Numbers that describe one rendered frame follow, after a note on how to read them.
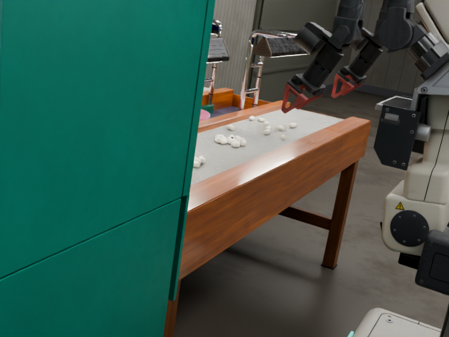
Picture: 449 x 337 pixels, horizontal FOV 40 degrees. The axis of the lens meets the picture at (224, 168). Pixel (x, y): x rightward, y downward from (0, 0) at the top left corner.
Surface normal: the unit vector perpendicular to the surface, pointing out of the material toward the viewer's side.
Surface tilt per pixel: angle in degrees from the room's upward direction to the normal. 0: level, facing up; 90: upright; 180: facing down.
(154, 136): 90
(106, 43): 90
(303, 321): 0
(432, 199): 90
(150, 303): 90
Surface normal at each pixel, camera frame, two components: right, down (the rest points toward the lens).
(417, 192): -0.46, 0.19
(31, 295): 0.88, 0.26
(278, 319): 0.15, -0.95
